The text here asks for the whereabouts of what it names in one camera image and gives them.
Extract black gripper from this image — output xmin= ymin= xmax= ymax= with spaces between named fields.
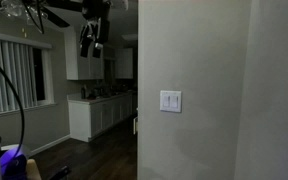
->
xmin=79 ymin=0 xmax=112 ymax=60

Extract white upper kitchen cabinet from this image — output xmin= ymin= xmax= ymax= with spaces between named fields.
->
xmin=63 ymin=27 xmax=106 ymax=81

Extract small white upper cabinet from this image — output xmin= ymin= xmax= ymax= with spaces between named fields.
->
xmin=114 ymin=47 xmax=134 ymax=80

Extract dark bottle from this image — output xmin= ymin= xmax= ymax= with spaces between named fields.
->
xmin=80 ymin=85 xmax=87 ymax=100

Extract dark countertop clutter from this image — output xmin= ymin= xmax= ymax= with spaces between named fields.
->
xmin=87 ymin=83 xmax=133 ymax=100

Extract dark ceiling fan with lights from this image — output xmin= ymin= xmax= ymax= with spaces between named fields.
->
xmin=0 ymin=0 xmax=85 ymax=29

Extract white base kitchen cabinet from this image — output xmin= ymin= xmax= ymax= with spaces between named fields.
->
xmin=67 ymin=91 xmax=134 ymax=144

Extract white blind valance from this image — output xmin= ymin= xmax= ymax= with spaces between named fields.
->
xmin=0 ymin=29 xmax=54 ymax=50

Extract white vertical window blinds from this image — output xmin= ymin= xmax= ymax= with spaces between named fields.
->
xmin=0 ymin=36 xmax=39 ymax=115

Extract white window sill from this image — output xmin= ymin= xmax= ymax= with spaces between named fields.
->
xmin=0 ymin=102 xmax=58 ymax=118

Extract black flat object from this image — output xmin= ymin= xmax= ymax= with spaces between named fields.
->
xmin=46 ymin=165 xmax=73 ymax=180

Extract beige rounded object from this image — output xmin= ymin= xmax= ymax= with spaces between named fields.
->
xmin=26 ymin=158 xmax=44 ymax=180

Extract purple glowing device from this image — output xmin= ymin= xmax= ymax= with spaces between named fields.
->
xmin=0 ymin=143 xmax=32 ymax=180

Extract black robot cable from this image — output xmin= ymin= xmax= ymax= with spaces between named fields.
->
xmin=22 ymin=0 xmax=48 ymax=35

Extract white double switch plate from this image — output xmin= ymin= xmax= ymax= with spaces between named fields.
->
xmin=159 ymin=89 xmax=183 ymax=114

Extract thick black looping cable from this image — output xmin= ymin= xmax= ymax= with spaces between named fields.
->
xmin=0 ymin=51 xmax=26 ymax=159

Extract white rocker light switch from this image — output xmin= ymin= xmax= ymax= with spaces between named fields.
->
xmin=170 ymin=94 xmax=180 ymax=110
xmin=162 ymin=94 xmax=171 ymax=109

